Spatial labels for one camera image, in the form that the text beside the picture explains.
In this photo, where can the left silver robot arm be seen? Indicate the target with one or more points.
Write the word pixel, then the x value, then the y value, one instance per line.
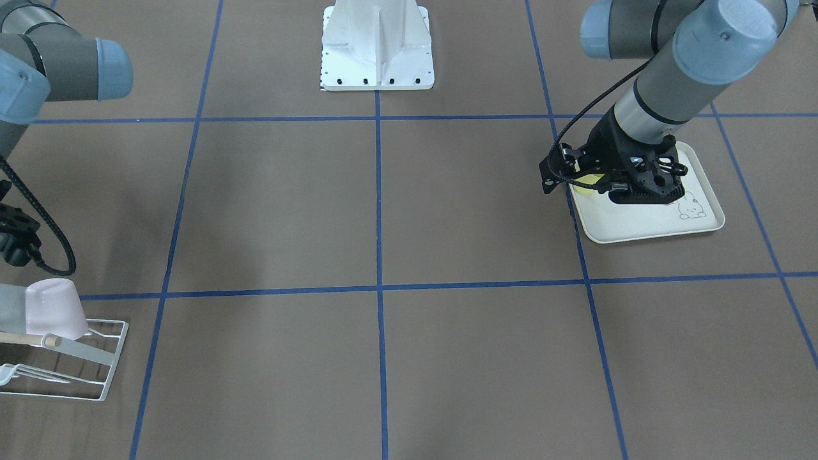
pixel 692 51

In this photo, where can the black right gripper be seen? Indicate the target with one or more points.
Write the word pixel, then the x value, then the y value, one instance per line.
pixel 14 237

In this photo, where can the cream plastic serving tray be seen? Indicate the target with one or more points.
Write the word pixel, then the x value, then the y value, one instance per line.
pixel 698 210

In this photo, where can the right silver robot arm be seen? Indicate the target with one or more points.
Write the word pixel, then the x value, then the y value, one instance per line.
pixel 44 59

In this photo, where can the grey plastic cup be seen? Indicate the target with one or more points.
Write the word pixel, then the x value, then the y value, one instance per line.
pixel 13 308

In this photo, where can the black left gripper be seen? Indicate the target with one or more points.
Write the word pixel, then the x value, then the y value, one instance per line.
pixel 606 142

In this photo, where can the white wire cup rack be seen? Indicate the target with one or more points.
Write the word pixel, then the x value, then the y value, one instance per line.
pixel 56 367

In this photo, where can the yellow plastic cup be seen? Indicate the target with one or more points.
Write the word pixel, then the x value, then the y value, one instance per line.
pixel 590 180

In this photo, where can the pink plastic cup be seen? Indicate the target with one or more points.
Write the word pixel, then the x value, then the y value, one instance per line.
pixel 53 306

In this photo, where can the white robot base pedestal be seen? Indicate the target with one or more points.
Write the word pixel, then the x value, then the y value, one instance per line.
pixel 376 46

